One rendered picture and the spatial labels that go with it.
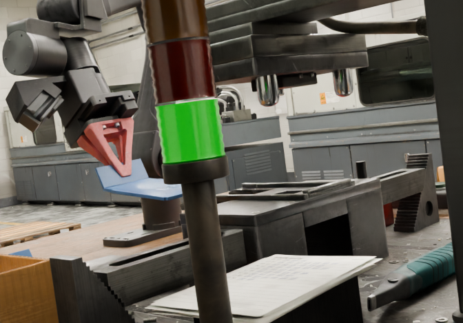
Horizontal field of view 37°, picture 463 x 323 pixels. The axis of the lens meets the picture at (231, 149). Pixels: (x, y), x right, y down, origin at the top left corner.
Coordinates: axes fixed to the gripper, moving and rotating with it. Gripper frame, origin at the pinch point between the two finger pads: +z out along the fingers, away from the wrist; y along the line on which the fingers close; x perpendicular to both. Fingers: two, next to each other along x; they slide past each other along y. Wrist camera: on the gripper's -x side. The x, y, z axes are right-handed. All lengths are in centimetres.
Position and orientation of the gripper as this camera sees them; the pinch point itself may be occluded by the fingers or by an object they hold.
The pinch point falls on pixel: (123, 171)
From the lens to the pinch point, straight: 91.4
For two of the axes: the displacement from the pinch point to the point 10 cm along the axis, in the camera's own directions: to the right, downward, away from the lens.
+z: 4.3, 8.7, -2.5
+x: 7.3, -1.7, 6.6
